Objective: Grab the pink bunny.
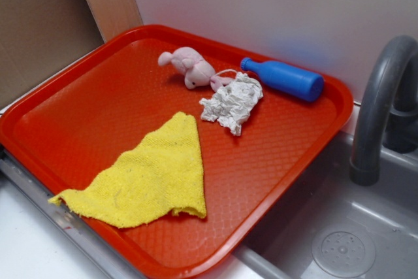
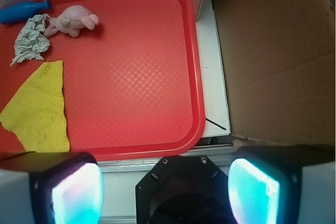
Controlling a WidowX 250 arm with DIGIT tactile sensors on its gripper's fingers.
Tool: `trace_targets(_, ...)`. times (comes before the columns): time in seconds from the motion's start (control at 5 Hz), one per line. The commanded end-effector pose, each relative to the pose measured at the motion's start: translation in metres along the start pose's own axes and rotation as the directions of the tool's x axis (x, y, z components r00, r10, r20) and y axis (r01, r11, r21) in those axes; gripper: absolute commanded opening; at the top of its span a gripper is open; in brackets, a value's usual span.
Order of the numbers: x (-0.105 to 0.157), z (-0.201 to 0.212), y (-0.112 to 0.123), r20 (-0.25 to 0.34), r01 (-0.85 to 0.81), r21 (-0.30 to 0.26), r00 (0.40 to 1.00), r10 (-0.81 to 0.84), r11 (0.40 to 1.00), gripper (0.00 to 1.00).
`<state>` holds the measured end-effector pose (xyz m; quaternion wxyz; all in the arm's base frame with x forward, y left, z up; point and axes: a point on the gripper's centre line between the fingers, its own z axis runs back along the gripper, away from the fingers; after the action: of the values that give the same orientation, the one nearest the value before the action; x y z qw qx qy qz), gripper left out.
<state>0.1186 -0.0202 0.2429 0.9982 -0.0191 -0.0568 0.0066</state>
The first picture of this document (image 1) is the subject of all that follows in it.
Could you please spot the red plastic tray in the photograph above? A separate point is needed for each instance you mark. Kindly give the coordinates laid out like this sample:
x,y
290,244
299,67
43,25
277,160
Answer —
x,y
66,131

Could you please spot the brown cardboard panel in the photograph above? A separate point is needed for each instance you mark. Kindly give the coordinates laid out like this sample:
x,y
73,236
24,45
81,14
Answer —
x,y
40,38

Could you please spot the grey plastic faucet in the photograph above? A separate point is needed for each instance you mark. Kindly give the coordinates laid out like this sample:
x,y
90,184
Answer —
x,y
388,113

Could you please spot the pink plush bunny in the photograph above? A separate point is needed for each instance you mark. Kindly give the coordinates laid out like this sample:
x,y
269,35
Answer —
x,y
196,70

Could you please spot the yellow terry cloth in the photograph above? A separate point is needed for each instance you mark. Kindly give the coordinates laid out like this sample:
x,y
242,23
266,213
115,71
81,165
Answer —
x,y
163,175

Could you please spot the crumpled white paper towel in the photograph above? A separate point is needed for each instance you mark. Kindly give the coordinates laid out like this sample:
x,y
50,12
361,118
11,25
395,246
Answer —
x,y
231,105

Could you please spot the grey plastic sink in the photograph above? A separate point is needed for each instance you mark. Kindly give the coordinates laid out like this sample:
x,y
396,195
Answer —
x,y
325,226

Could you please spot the blue plastic bottle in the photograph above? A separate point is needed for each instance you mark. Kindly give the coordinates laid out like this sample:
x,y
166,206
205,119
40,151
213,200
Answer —
x,y
291,80

